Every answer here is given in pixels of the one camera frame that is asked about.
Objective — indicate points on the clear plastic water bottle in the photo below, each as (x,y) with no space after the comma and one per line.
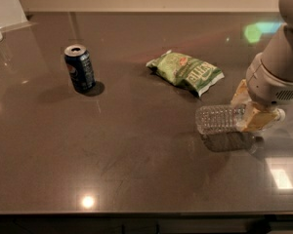
(218,119)

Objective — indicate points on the dark blue soda can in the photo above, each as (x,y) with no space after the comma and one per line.
(79,66)

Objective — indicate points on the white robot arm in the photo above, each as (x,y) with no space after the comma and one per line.
(278,55)

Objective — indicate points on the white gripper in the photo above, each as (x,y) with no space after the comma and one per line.
(270,89)

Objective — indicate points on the green jalapeno chip bag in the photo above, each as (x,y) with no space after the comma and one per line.
(183,71)

